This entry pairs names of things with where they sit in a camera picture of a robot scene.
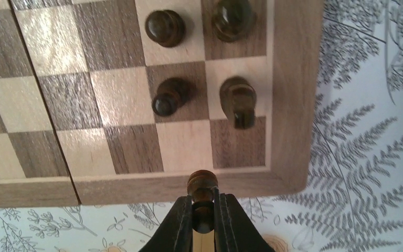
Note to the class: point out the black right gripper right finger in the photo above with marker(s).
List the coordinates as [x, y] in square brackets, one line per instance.
[233, 229]

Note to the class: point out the dark chess piece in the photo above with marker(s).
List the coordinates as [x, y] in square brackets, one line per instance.
[232, 20]
[238, 102]

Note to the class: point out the wooden chessboard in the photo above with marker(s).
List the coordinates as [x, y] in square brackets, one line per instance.
[77, 79]

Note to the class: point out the floral table mat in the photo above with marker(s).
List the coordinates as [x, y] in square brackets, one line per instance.
[353, 199]

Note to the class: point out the dark pawn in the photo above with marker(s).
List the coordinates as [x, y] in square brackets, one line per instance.
[171, 95]
[201, 187]
[165, 27]

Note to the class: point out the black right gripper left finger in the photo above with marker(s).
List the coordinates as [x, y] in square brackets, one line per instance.
[175, 232]

